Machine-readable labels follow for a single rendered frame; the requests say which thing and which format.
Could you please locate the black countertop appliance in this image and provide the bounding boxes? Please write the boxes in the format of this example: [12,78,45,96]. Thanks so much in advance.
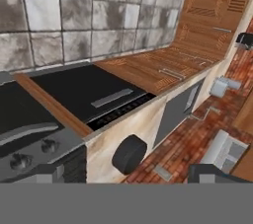
[234,32,253,51]

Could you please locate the grey wall outlet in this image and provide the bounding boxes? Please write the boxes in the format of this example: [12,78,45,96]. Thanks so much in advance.
[153,164,173,182]

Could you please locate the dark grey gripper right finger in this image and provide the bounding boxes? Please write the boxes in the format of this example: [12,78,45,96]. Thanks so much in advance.
[187,163,253,185]

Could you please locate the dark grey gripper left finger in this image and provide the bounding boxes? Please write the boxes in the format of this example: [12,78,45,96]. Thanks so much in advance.
[6,163,65,185]

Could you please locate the steel oven door handle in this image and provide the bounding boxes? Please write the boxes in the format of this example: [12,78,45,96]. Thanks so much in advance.
[0,121,61,147]

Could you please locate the white boxy countertop appliance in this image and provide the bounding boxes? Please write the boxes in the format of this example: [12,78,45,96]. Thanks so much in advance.
[200,129,250,174]

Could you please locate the wooden wall cabinet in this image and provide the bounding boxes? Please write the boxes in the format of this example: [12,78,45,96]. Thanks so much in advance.
[229,96,253,183]

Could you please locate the grey cabinet door handle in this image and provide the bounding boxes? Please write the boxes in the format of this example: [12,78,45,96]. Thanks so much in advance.
[158,67,187,81]

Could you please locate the wooden cabinet door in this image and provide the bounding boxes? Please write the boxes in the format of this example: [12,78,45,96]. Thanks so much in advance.
[94,45,225,97]

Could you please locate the dark stove knob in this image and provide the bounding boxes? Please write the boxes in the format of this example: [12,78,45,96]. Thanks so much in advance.
[41,138,60,154]
[9,152,35,171]

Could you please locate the grey drawer handle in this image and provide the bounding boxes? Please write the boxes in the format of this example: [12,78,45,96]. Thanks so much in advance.
[211,26,232,34]

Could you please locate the black dishwasher front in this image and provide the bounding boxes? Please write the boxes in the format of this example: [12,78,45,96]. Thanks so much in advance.
[30,64,157,132]

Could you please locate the grey dishwasher handle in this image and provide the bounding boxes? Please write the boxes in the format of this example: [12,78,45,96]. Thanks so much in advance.
[90,88,134,110]

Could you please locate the black and steel stove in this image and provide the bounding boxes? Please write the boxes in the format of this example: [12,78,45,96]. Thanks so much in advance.
[0,71,88,184]

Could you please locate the wooden filler panel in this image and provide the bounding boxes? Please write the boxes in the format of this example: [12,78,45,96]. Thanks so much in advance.
[13,72,95,139]

